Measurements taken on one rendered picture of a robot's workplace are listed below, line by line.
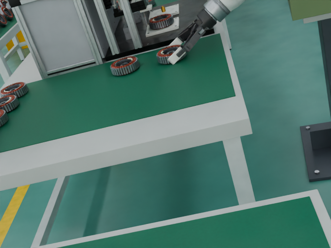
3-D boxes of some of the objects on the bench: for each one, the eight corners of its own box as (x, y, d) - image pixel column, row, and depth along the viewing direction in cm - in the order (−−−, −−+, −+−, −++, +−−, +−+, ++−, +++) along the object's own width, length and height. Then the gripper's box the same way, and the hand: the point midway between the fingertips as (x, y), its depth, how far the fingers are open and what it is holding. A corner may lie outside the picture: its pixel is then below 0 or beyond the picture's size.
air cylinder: (142, 17, 242) (138, 7, 240) (141, 22, 236) (137, 11, 233) (132, 20, 243) (129, 10, 241) (131, 24, 236) (127, 14, 234)
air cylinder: (138, 32, 221) (135, 20, 218) (137, 37, 214) (133, 25, 212) (128, 35, 222) (124, 23, 219) (126, 40, 215) (122, 28, 213)
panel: (121, 15, 259) (103, -40, 246) (104, 57, 201) (80, -13, 188) (119, 15, 259) (101, -40, 246) (102, 58, 201) (77, -12, 188)
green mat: (219, 33, 194) (219, 33, 194) (235, 96, 140) (235, 95, 140) (8, 88, 208) (8, 88, 208) (-52, 165, 154) (-52, 164, 154)
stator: (184, 50, 187) (182, 41, 186) (188, 59, 177) (185, 49, 176) (157, 58, 188) (154, 49, 186) (159, 67, 178) (156, 58, 176)
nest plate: (179, 6, 243) (178, 3, 242) (179, 14, 229) (178, 11, 229) (150, 14, 245) (149, 11, 244) (148, 21, 232) (148, 19, 231)
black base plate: (206, -4, 252) (205, -8, 251) (215, 33, 196) (213, 28, 195) (122, 19, 259) (120, 15, 258) (106, 61, 203) (104, 56, 202)
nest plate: (179, 18, 221) (178, 16, 221) (179, 28, 208) (178, 25, 208) (148, 27, 224) (147, 24, 223) (146, 37, 210) (145, 34, 210)
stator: (172, 18, 220) (170, 11, 219) (176, 24, 210) (173, 16, 208) (149, 25, 220) (147, 18, 219) (151, 32, 210) (148, 24, 209)
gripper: (223, 29, 167) (179, 74, 173) (212, 14, 188) (172, 53, 194) (209, 15, 164) (164, 60, 170) (199, 1, 185) (159, 42, 191)
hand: (172, 53), depth 182 cm, fingers closed on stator, 11 cm apart
